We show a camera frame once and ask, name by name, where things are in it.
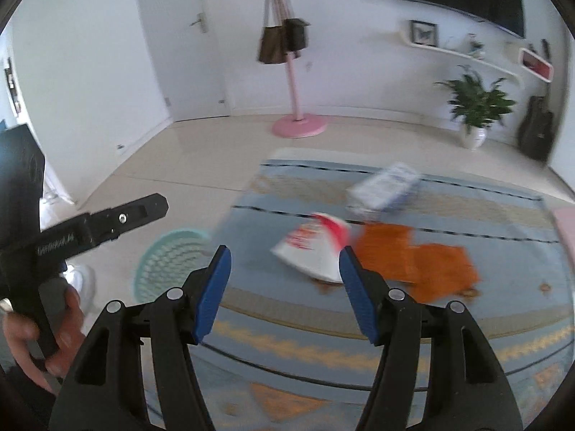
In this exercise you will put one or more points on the curved white wall shelf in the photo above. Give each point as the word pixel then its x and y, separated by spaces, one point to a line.
pixel 453 54

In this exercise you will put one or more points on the pink coat rack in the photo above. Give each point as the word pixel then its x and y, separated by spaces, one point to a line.
pixel 296 98

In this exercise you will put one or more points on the person's left hand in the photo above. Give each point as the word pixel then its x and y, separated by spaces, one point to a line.
pixel 67 350

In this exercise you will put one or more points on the red white box shelf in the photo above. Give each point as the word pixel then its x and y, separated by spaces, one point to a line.
pixel 535 63

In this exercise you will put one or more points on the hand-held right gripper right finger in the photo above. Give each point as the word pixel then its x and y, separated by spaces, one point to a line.
pixel 361 296

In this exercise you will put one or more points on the dark handbag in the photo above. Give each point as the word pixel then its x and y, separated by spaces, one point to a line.
pixel 294 36

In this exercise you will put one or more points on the black acoustic guitar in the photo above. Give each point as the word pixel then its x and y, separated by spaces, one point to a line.
pixel 537 130

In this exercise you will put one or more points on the white red paper cup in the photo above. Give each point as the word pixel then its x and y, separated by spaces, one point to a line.
pixel 310 251

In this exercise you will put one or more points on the orange foil packet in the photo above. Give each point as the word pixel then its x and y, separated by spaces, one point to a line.
pixel 431 269

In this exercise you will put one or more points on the white door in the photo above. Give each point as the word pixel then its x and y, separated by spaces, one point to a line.
pixel 179 54

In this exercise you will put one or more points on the potted green plant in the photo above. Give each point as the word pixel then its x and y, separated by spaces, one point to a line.
pixel 476 103

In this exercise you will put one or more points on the patterned blue tablecloth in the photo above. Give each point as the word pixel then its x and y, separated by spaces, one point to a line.
pixel 292 323

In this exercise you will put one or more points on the small vase ornament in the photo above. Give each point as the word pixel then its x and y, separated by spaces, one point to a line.
pixel 476 47

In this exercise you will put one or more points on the framed butterfly picture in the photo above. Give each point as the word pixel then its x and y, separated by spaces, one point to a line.
pixel 423 33

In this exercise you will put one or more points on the teal plastic basket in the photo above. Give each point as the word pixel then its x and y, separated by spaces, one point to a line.
pixel 166 256

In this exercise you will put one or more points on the blue white milk carton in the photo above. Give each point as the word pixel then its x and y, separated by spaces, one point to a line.
pixel 382 188

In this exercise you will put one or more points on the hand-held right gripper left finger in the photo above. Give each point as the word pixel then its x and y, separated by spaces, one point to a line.
pixel 211 296

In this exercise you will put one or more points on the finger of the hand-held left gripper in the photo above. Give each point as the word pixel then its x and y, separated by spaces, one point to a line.
pixel 130 215

